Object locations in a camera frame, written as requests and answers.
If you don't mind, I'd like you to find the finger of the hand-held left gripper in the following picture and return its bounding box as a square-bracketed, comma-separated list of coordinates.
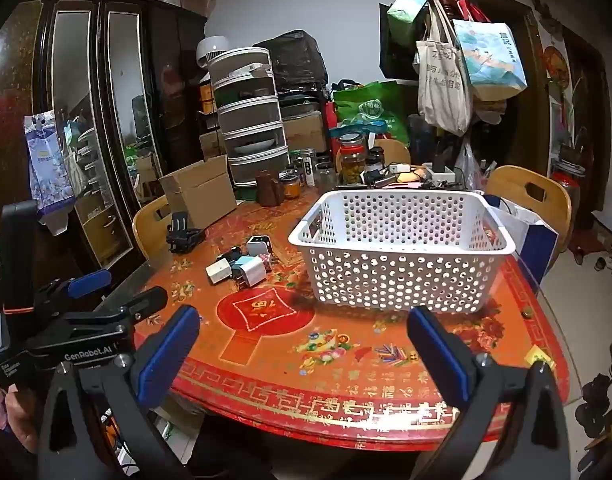
[51, 268, 113, 306]
[93, 286, 169, 332]

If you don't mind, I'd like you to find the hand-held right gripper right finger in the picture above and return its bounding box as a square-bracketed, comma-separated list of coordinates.
[407, 305, 572, 480]

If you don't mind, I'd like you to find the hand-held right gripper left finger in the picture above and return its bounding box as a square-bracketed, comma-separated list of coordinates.
[36, 304, 201, 480]

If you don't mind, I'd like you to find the light blue white charger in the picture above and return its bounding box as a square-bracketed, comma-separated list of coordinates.
[232, 256, 267, 288]

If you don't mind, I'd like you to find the white perforated plastic basket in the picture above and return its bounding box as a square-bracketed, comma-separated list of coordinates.
[288, 189, 516, 313]

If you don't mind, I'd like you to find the black folding phone holder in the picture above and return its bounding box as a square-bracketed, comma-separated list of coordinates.
[166, 211, 207, 255]

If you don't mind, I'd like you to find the brown cardboard box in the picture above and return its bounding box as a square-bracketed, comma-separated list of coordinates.
[158, 155, 237, 230]

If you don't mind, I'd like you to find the blue patterned hanging packet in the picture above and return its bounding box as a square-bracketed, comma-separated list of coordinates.
[23, 110, 79, 235]

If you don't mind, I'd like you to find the white and blue paper bag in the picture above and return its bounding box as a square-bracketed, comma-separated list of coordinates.
[486, 194, 560, 288]

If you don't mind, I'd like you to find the brown ceramic mug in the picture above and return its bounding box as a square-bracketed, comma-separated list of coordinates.
[256, 170, 285, 207]

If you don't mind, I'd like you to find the orange filled glass jar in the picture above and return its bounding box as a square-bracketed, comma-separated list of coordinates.
[281, 172, 303, 201]

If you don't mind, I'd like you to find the white power strip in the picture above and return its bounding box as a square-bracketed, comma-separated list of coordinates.
[421, 162, 457, 183]

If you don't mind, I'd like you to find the dark wooden wardrobe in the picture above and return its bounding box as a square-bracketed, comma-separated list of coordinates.
[0, 0, 209, 301]

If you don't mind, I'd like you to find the stacked plastic drawer unit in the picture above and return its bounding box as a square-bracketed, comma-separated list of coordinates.
[207, 47, 291, 188]

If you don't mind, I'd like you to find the red lid pickle jar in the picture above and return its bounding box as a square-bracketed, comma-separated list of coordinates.
[338, 132, 367, 183]

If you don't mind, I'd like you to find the large cardboard box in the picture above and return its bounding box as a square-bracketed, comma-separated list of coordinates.
[281, 110, 329, 153]

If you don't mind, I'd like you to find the white round fan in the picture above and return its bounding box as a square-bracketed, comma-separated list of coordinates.
[196, 36, 237, 68]

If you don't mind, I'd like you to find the green shopping bag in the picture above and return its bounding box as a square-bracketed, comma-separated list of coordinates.
[332, 80, 411, 146]

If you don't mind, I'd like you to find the white canvas tote bag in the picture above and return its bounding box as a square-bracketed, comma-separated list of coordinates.
[412, 0, 472, 136]

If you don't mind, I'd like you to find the black plastic bag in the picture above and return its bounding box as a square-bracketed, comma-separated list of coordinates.
[253, 30, 329, 93]

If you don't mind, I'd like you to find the dark wooden door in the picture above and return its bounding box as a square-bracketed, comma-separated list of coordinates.
[526, 5, 611, 211]

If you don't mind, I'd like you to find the blue printed tote bag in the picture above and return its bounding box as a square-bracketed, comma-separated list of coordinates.
[453, 20, 529, 101]

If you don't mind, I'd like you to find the green paper bag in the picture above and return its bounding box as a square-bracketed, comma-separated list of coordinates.
[386, 0, 431, 41]

